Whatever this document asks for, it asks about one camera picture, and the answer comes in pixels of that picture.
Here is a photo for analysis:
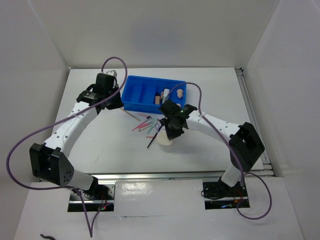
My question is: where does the teal folding razor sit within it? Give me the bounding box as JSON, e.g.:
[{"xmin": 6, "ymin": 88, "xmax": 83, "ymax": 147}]
[{"xmin": 147, "ymin": 119, "xmax": 159, "ymax": 135}]

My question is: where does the gold eyebrow pencil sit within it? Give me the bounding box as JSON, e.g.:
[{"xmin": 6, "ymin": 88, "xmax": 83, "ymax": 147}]
[{"xmin": 120, "ymin": 108, "xmax": 141, "ymax": 121}]

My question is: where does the green bottle white cap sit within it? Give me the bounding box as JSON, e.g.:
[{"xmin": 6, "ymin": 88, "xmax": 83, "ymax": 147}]
[{"xmin": 162, "ymin": 88, "xmax": 170, "ymax": 103}]

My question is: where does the BB cream bottle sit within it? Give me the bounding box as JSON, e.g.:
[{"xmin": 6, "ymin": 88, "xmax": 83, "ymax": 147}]
[{"xmin": 160, "ymin": 91, "xmax": 164, "ymax": 102}]

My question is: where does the purple eyelash curler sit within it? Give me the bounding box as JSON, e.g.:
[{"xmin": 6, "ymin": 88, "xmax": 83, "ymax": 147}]
[{"xmin": 154, "ymin": 123, "xmax": 162, "ymax": 133}]

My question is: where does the beige square foundation bottle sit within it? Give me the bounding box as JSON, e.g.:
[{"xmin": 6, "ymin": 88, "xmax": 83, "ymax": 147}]
[{"xmin": 154, "ymin": 93, "xmax": 161, "ymax": 105}]

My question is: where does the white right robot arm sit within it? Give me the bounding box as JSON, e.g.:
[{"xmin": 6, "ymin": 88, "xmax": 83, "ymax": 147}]
[{"xmin": 159, "ymin": 99, "xmax": 265, "ymax": 196}]

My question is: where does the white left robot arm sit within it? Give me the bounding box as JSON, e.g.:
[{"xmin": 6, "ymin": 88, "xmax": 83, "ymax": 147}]
[{"xmin": 29, "ymin": 70, "xmax": 124, "ymax": 200}]

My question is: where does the black fan brush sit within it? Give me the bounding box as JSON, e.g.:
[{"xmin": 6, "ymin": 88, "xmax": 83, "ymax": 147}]
[{"xmin": 146, "ymin": 122, "xmax": 164, "ymax": 149}]

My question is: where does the pink brow comb brush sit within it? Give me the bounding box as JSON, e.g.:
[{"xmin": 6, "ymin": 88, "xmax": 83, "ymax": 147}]
[{"xmin": 131, "ymin": 116, "xmax": 151, "ymax": 131}]

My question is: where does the pink flat brush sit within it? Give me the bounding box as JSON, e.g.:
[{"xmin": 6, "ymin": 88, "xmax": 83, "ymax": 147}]
[{"xmin": 138, "ymin": 120, "xmax": 154, "ymax": 129}]

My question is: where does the blue plastic organizer bin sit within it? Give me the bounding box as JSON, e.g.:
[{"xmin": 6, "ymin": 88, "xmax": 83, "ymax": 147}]
[{"xmin": 121, "ymin": 75, "xmax": 187, "ymax": 115}]

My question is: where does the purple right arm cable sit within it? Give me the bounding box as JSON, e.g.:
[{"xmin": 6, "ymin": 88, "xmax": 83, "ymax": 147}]
[{"xmin": 166, "ymin": 82, "xmax": 273, "ymax": 221}]

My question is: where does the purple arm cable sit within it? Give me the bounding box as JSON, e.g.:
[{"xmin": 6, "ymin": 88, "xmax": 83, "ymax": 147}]
[
  {"xmin": 5, "ymin": 56, "xmax": 129, "ymax": 238},
  {"xmin": 166, "ymin": 82, "xmax": 273, "ymax": 221}
]

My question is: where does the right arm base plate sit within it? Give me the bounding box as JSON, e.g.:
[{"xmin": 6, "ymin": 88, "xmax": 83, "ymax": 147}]
[{"xmin": 200, "ymin": 181, "xmax": 250, "ymax": 210}]

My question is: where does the aluminium table edge rail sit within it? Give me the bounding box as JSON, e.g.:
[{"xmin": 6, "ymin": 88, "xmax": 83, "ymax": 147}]
[{"xmin": 38, "ymin": 169, "xmax": 276, "ymax": 182}]

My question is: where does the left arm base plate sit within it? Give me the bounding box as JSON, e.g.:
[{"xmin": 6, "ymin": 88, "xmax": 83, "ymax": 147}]
[{"xmin": 67, "ymin": 182, "xmax": 116, "ymax": 213}]

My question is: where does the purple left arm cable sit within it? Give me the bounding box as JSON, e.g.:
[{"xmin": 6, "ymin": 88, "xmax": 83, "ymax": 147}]
[{"xmin": 5, "ymin": 56, "xmax": 129, "ymax": 238}]

